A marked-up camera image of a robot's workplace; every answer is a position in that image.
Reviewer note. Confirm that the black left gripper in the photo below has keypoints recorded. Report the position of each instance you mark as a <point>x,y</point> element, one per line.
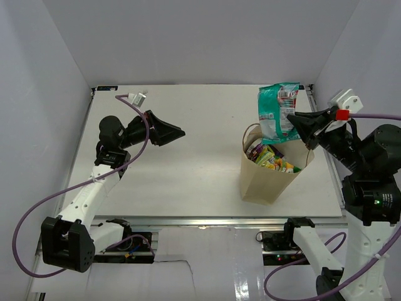
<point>163,133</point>

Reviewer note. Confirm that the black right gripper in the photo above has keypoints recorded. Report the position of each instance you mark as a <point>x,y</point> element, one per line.
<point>307,122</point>

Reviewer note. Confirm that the teal tissue packet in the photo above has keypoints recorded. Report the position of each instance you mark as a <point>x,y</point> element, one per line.
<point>275,103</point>

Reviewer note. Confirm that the green Fox's candy bag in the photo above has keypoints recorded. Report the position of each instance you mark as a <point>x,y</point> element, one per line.
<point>273,160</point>

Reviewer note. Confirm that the purple Fox's candy bag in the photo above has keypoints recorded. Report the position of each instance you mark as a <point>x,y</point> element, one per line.
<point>254,151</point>

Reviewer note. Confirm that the brown paper bag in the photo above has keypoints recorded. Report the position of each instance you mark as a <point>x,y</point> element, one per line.
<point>262,185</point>

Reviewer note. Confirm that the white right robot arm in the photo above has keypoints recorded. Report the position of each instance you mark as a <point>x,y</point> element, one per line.
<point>372,204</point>

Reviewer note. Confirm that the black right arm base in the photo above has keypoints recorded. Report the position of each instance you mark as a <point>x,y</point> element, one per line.
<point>278,251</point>

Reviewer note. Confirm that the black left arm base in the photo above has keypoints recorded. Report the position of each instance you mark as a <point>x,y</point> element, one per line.
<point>135,244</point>

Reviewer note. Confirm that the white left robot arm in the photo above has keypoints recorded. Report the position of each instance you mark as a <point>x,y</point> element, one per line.
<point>69,241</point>

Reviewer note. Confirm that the dark blue logo sticker left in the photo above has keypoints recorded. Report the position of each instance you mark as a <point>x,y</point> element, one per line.
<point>107,88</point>

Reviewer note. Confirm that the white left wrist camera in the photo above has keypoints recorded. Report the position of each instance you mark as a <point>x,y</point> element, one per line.
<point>137,99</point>

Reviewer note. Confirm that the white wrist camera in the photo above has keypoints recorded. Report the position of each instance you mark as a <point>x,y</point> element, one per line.
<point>137,99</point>
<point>345,102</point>

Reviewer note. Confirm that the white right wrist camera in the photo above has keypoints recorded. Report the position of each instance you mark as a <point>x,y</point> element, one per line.
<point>345,102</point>

